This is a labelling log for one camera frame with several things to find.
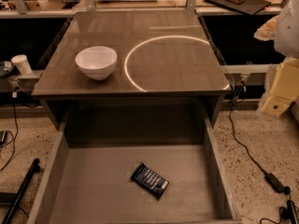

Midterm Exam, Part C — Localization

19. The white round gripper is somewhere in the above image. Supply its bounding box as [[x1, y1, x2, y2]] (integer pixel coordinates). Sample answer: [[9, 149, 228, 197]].
[[254, 0, 299, 117]]

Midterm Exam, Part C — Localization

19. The dark blue snack bar wrapper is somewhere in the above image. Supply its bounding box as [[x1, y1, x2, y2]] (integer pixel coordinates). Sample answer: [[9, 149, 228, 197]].
[[130, 162, 169, 200]]

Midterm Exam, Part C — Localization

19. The open grey top drawer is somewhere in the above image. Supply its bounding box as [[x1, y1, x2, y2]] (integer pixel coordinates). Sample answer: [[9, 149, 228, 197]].
[[28, 102, 242, 224]]

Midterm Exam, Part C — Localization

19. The black laptop on shelf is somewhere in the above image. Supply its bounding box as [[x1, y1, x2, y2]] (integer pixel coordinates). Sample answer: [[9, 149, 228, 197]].
[[204, 0, 270, 15]]

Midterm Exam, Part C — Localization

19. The black plug bottom right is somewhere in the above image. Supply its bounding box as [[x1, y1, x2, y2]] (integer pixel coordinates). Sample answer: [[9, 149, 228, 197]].
[[259, 200, 299, 224]]

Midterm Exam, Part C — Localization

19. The white ceramic bowl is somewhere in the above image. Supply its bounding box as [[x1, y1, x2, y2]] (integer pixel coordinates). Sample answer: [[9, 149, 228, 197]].
[[75, 46, 118, 80]]

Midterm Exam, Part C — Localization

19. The white paper cup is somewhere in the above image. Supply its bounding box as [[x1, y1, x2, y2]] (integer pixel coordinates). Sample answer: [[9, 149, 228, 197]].
[[11, 54, 32, 75]]

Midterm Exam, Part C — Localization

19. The black pole on floor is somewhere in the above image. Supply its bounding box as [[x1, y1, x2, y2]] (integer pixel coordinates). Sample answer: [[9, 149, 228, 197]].
[[1, 159, 40, 224]]

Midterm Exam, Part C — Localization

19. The black power adapter with cable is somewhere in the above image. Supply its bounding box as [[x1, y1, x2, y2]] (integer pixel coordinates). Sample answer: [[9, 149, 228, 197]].
[[228, 77, 292, 196]]

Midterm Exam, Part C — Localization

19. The black cable left floor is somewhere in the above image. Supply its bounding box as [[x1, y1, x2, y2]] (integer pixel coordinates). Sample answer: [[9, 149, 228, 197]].
[[0, 91, 20, 172]]

